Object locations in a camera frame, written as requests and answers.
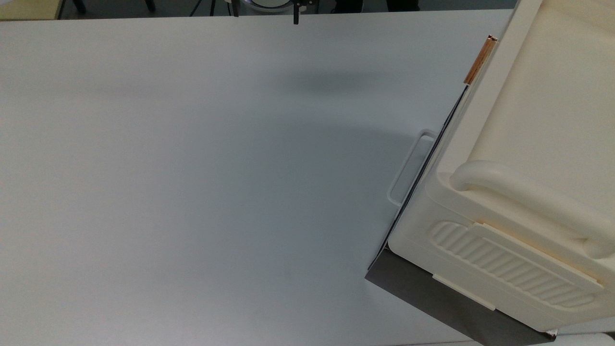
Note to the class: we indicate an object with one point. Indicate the black tripod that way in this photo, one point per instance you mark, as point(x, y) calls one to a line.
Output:
point(211, 6)

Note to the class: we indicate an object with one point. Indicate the black shoe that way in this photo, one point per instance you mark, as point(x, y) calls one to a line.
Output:
point(347, 5)
point(403, 5)

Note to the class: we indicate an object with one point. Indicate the cream plastic storage cabinet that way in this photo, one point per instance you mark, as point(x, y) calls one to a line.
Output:
point(538, 144)

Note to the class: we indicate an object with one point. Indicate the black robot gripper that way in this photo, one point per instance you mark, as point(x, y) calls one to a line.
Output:
point(302, 3)

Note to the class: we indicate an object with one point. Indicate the black chair leg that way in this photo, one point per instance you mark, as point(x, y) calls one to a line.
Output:
point(79, 5)
point(150, 5)

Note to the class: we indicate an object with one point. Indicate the light brown wooden strip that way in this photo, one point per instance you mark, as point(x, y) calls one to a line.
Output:
point(480, 60)

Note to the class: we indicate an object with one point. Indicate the yellow wooden desk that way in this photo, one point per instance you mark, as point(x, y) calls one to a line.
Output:
point(29, 8)

